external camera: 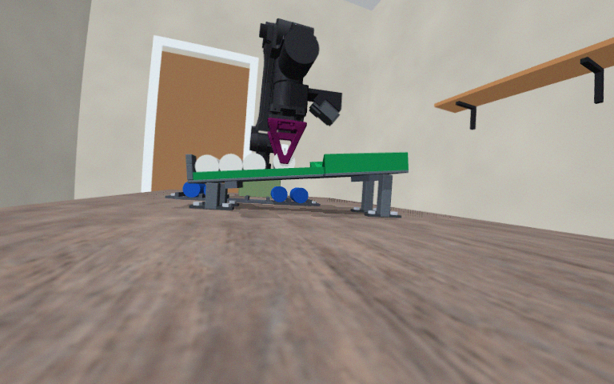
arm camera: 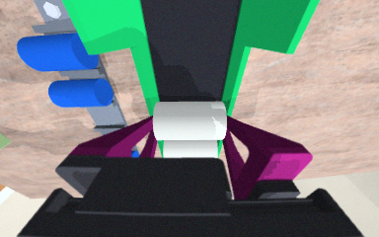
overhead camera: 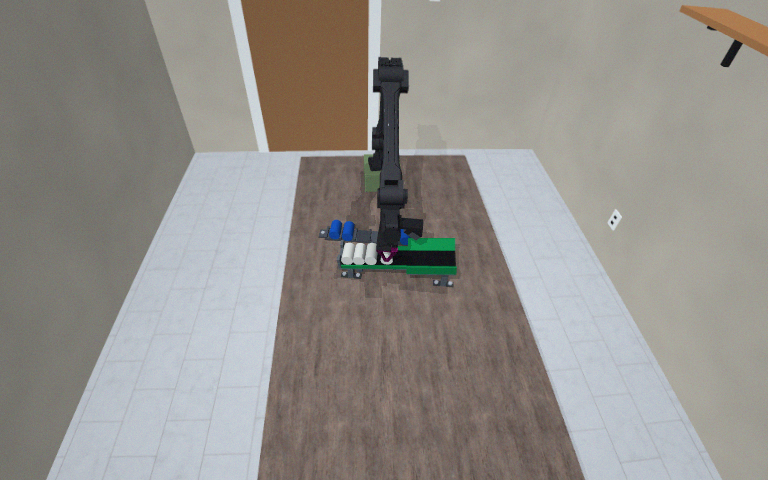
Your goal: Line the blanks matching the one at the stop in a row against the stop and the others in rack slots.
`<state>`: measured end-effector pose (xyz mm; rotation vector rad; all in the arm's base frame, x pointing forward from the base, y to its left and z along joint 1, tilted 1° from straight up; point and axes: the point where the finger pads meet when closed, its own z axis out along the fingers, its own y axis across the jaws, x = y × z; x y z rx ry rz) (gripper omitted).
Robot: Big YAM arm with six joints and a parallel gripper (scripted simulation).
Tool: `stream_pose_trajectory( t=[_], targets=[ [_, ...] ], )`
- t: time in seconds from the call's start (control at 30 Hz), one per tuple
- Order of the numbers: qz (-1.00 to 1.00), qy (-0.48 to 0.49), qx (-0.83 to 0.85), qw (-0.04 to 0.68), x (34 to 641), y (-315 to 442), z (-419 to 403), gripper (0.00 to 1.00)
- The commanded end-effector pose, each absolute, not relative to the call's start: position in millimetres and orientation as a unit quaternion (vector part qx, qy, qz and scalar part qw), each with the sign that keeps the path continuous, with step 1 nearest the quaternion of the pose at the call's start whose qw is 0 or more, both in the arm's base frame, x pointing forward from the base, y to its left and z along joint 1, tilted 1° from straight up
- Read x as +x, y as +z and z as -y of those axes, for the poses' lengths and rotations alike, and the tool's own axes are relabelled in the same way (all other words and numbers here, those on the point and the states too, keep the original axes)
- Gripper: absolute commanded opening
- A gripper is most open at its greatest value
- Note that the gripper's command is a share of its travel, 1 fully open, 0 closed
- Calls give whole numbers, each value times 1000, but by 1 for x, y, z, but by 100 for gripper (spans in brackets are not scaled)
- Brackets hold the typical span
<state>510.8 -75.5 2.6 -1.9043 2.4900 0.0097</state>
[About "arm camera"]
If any white cylinder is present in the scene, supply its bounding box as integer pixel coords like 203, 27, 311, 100
163, 140, 218, 158
153, 102, 227, 140

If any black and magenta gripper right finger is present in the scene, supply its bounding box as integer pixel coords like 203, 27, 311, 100
222, 116, 313, 199

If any blue cylinder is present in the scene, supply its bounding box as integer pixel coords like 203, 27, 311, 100
131, 151, 139, 157
17, 33, 99, 72
48, 78, 114, 108

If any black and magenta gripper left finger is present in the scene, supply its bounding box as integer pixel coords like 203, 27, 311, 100
69, 116, 158, 157

